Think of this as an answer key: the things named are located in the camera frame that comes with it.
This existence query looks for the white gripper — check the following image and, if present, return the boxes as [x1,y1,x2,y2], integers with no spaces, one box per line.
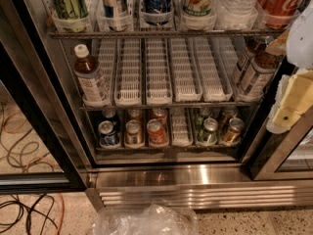
[266,70,313,134]

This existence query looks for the tea bottle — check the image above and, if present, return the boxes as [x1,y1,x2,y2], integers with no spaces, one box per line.
[74,44,109,107]
[239,51,280,97]
[232,36,270,85]

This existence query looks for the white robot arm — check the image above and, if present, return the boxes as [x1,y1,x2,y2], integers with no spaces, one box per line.
[266,0,313,134]

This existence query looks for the right fridge door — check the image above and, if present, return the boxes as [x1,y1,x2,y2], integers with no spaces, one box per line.
[251,106,313,180]

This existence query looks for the red coca-cola bottle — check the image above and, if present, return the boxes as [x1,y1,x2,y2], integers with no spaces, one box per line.
[257,0,301,29]

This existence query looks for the steel fridge base grille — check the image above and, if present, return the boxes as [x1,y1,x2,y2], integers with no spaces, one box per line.
[86,164,313,210]

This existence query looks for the white bottom shelf tray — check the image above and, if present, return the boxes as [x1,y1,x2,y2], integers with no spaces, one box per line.
[170,108,193,147]

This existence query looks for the silver blue can top shelf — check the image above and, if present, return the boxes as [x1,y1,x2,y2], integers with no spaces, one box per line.
[102,0,129,31]

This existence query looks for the green can top shelf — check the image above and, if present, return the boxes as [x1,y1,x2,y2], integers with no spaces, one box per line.
[52,0,88,32]

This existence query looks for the left glass fridge door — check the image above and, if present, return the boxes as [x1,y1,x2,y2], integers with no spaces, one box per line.
[0,44,86,194]

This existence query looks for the bronze soda can rear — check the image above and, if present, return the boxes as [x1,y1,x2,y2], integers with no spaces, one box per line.
[217,106,238,128]

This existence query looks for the bronze soda can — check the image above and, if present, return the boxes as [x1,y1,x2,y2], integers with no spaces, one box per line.
[221,117,245,144]
[217,106,238,128]

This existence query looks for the bronze soda can front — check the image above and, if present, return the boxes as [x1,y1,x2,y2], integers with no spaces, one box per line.
[221,117,245,144]

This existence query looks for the green soda can rear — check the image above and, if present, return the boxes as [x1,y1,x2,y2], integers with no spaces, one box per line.
[195,107,212,128]

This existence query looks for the green soda can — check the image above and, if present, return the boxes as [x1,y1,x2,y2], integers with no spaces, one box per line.
[195,107,212,128]
[198,117,218,146]

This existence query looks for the green soda can front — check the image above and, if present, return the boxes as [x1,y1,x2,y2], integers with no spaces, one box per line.
[198,117,218,146]

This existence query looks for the red soda can rear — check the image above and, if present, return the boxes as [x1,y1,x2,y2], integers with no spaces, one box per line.
[151,108,168,124]

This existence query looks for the red soda can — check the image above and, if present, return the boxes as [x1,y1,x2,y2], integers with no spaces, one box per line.
[151,108,168,124]
[147,118,167,145]

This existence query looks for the red soda can front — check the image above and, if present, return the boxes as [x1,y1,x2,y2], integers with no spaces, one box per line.
[147,118,167,145]

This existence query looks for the gold soda can rear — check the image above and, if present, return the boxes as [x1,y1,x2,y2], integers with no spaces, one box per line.
[127,109,143,122]

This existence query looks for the gold soda can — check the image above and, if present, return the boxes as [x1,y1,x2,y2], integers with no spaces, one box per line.
[126,120,143,146]
[127,109,143,122]

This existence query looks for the gold soda can front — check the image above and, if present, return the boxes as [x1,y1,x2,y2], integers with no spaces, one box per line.
[126,120,143,146]

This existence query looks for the blue soda can rear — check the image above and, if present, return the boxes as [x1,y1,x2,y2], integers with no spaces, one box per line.
[102,109,119,125]

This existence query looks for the blue soda can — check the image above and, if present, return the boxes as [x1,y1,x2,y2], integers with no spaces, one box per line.
[102,109,119,125]
[98,120,119,147]

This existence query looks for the clear plastic bin with bag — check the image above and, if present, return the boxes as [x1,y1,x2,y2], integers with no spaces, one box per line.
[92,204,199,235]

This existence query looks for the blue soda can front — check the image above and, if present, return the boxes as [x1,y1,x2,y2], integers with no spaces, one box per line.
[98,120,119,147]

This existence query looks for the top wire shelf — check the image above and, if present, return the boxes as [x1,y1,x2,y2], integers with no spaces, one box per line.
[49,29,285,39]

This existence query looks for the wire shelf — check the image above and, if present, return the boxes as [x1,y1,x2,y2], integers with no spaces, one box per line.
[49,29,285,39]
[79,101,260,111]

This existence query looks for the middle wire shelf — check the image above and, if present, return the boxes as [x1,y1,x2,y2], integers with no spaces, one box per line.
[79,101,260,111]

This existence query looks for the orange cable on floor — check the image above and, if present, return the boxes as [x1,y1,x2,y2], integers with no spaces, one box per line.
[53,193,66,235]

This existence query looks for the black cables on floor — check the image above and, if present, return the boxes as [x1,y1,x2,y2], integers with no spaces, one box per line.
[0,193,60,235]

